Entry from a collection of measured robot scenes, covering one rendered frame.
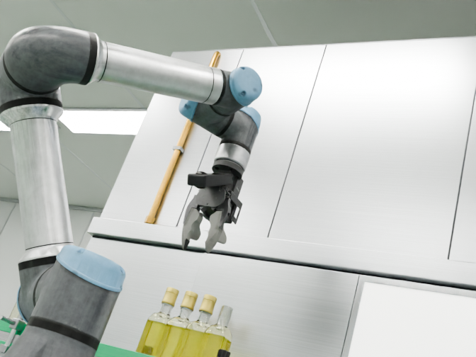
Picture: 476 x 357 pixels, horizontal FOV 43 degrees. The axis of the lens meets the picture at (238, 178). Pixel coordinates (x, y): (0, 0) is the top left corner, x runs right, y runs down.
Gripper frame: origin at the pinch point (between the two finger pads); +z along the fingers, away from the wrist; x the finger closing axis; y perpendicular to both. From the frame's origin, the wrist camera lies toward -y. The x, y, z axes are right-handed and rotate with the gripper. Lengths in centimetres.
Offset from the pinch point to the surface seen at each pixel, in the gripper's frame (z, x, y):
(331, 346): 5.3, -19.0, 42.0
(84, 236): -124, 367, 340
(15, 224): -125, 471, 339
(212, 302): 3.5, 9.5, 29.3
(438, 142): -57, -35, 45
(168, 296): 4.4, 21.9, 28.3
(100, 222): -20, 69, 43
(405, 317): -5, -35, 42
